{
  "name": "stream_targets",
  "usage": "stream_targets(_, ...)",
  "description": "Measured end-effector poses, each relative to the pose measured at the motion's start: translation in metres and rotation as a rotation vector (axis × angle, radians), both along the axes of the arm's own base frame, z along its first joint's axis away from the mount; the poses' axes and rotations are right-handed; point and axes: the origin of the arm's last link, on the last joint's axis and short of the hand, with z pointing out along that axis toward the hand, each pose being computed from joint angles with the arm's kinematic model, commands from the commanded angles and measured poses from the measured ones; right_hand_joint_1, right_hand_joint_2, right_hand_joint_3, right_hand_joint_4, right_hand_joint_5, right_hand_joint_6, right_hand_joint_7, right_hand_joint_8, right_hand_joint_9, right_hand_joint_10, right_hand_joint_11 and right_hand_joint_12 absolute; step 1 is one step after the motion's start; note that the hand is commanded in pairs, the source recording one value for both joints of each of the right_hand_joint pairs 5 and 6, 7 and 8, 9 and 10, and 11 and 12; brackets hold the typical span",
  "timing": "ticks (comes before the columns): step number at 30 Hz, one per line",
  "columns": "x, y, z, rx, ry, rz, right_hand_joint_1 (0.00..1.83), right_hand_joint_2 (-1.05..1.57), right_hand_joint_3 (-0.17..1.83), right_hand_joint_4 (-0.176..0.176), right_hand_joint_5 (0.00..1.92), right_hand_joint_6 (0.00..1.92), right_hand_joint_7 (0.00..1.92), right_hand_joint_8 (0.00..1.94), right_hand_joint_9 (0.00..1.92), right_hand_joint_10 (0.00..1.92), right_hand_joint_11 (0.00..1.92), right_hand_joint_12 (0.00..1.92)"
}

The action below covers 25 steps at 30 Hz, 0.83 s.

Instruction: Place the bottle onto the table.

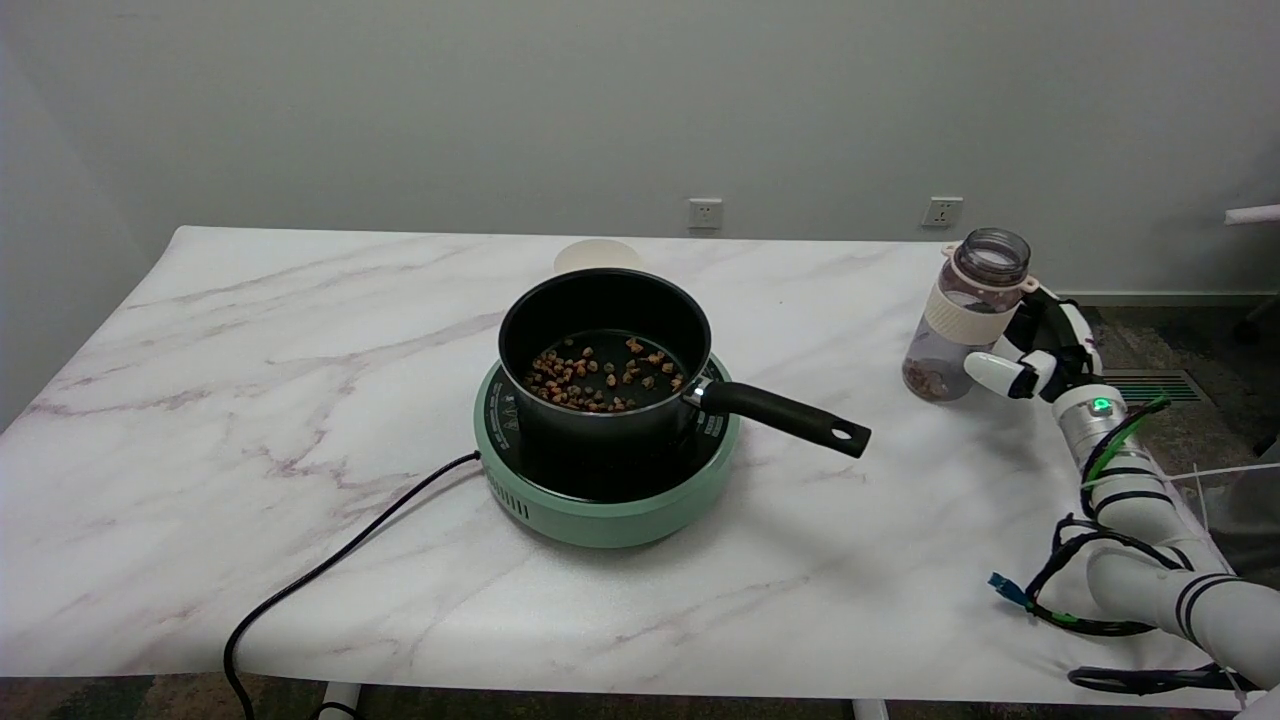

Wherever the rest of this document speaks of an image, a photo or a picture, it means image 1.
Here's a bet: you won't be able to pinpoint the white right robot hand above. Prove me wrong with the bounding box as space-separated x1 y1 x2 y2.
963 285 1105 404

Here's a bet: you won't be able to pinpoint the clear bottle with white sleeve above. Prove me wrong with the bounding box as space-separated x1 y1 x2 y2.
901 227 1041 404

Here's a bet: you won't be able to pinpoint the floor vent grille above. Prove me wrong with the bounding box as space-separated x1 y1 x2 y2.
1100 368 1207 405

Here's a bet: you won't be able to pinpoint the white zip tie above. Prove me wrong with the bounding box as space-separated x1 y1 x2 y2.
1084 461 1280 531

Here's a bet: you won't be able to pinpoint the brown food pieces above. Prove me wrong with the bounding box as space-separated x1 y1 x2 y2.
523 337 688 414

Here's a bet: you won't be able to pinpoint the round white lid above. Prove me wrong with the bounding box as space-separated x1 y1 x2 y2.
553 239 647 277

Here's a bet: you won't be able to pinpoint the green electric hot plate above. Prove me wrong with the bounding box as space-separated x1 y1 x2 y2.
473 352 742 549

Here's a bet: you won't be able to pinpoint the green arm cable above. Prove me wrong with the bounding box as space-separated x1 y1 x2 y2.
1082 394 1172 487

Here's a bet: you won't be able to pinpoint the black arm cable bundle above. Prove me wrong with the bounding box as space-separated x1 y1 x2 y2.
988 514 1263 697

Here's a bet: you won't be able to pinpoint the black saucepan with handle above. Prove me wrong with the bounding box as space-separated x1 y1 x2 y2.
497 268 872 477

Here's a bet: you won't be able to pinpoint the black power cord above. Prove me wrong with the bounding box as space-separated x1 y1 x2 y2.
222 452 483 720

